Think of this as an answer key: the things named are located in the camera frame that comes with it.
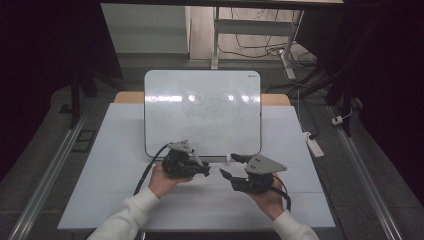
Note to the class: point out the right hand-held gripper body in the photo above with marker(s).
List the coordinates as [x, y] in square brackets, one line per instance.
[260, 170]

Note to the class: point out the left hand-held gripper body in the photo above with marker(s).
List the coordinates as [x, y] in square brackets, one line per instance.
[176, 163]

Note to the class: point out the grey marker pen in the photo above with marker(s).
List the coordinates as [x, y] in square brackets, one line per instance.
[197, 158]

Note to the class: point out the white whiteboard with black rim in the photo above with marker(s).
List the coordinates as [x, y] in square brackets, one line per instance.
[203, 113]

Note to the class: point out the person's left hand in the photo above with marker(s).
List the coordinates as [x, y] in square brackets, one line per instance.
[163, 183]

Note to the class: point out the person's right hand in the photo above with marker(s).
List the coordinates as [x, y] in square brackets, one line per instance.
[270, 200]

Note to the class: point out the white power strip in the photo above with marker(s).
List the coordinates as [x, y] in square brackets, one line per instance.
[314, 144]

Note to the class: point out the small white plug adapter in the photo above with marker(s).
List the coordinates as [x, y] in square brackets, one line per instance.
[337, 120]

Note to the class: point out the black metal stand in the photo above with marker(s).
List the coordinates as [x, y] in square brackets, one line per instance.
[75, 100]

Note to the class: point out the white cabinet panel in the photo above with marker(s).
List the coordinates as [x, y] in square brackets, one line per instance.
[146, 30]

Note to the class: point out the metal floor rail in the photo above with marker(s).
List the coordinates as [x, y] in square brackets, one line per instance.
[46, 180]
[366, 180]

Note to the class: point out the white metal desk frame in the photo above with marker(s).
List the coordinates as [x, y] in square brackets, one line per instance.
[253, 26]

